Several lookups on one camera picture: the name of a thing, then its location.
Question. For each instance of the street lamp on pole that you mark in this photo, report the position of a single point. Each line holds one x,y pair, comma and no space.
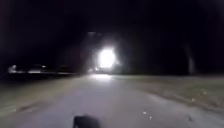
106,58

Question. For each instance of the grey paved path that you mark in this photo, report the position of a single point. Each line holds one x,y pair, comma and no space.
110,103

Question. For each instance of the robot's own part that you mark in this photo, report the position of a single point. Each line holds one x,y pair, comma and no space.
86,122

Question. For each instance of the grass strip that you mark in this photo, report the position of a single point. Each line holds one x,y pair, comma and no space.
36,93
180,88

